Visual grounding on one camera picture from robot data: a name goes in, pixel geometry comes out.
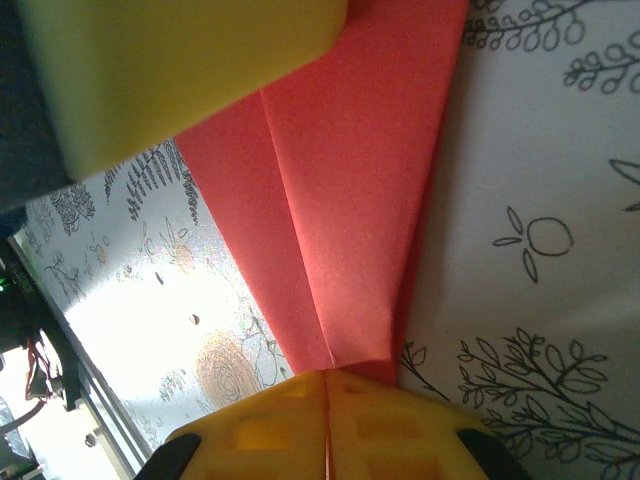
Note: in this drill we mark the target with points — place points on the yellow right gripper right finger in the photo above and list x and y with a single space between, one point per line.
400 435

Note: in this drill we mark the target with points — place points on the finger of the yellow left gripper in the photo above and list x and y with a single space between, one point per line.
175 65

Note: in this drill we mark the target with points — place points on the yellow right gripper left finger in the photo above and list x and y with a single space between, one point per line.
270 435

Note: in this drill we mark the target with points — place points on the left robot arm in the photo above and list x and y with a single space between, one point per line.
15 310

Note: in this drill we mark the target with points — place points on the red paper sheet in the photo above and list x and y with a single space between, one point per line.
350 200

